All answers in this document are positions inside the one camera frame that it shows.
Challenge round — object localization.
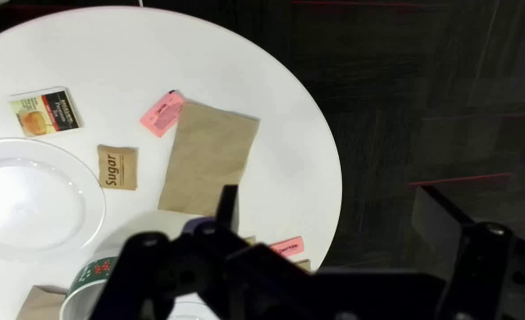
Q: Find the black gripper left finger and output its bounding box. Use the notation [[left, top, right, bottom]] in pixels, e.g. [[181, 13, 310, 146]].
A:
[[87, 230, 176, 320]]

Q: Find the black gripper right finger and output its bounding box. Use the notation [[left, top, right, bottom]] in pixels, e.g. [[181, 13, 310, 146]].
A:
[[434, 221, 514, 320]]

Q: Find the white mug with green band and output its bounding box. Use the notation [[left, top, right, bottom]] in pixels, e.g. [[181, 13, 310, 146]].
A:
[[57, 208, 258, 320]]

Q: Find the brown paper napkin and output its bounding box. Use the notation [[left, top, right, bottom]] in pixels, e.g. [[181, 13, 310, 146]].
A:
[[14, 285, 69, 320], [157, 98, 262, 219]]

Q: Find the large white plate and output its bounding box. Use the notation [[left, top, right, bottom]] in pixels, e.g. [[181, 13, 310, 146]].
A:
[[0, 137, 108, 263]]

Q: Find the pink sweetener packet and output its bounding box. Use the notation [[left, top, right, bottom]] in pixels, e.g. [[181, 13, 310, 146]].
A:
[[270, 235, 306, 258], [139, 89, 187, 139]]

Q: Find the tea bag packet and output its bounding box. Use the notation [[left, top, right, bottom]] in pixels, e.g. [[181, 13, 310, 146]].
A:
[[9, 87, 84, 139]]

